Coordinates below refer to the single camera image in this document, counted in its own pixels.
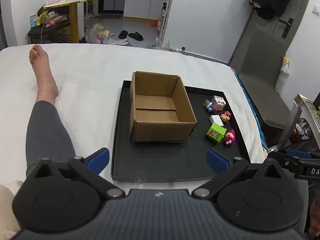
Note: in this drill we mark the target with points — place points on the person's right hand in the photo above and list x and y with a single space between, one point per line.
315 217

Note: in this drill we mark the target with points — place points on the pink bear toy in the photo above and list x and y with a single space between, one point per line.
229 137

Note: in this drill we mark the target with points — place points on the blue cartoon bed sheet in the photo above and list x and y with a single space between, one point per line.
253 110

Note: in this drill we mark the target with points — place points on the green cube toy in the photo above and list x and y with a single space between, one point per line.
215 132

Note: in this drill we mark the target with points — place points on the white bottle yellow label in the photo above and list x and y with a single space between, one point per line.
283 77

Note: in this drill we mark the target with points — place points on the grey door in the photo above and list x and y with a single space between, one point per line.
302 15

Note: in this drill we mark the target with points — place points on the clear plastic bag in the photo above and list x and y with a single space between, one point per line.
156 43
171 46

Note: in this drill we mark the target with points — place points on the yellow slipper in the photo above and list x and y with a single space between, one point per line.
106 33
100 26

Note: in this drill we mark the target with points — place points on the yellow-legged side table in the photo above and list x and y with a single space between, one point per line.
73 17

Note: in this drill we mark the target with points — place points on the white plug charger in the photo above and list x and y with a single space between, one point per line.
215 119

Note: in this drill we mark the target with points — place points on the person's left leg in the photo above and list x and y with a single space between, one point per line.
47 130

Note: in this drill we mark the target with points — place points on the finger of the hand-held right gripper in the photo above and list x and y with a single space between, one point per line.
298 153

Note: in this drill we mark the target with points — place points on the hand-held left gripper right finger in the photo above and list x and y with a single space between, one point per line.
218 161

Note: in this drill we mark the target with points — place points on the metal rack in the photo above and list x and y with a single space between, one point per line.
295 120

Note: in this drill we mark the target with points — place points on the white power strip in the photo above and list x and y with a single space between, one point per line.
53 1

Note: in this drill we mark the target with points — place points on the black slipper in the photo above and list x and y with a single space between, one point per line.
123 34
136 36

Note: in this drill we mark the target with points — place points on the black tray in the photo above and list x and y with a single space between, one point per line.
162 160

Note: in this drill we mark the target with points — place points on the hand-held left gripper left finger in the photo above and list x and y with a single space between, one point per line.
98 160

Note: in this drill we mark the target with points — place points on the pile of snack packets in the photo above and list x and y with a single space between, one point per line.
51 18

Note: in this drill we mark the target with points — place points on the brown cardboard box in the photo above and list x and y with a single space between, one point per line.
160 130

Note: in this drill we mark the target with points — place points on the bunny cube toy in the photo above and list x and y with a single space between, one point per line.
218 103

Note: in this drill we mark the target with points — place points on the white cabinet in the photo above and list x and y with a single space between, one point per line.
147 2

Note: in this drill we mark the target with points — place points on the white plastic bag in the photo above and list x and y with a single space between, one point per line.
93 33

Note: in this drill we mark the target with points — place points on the white spray bottle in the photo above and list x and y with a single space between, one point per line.
163 10

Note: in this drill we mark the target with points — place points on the brown deer figurine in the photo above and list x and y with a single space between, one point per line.
225 117

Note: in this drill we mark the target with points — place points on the small blue red figurine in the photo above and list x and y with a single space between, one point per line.
208 107

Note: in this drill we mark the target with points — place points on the blue tissue pack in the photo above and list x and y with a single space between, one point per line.
32 21

